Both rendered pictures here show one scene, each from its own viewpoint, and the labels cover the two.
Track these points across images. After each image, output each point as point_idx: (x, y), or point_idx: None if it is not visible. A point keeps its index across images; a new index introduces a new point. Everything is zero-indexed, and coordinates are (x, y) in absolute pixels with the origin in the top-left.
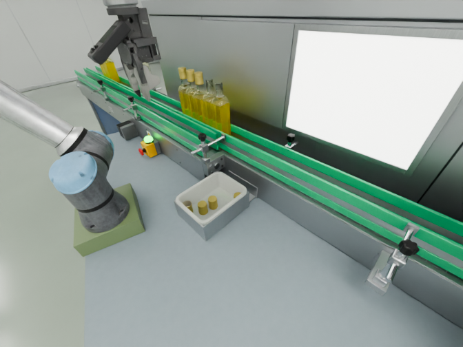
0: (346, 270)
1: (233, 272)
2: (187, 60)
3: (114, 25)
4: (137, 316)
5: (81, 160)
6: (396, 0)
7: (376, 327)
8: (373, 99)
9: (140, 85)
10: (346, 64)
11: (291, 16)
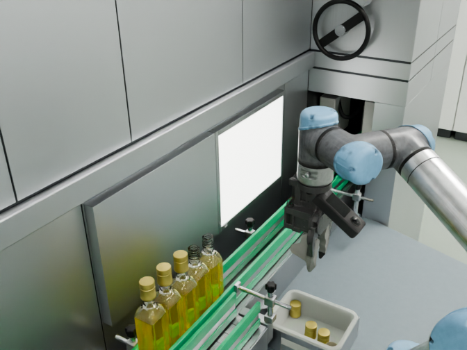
0: (334, 248)
1: (376, 309)
2: (39, 308)
3: (328, 197)
4: None
5: (402, 346)
6: (255, 92)
7: (367, 241)
8: (260, 149)
9: (326, 241)
10: (247, 138)
11: (208, 128)
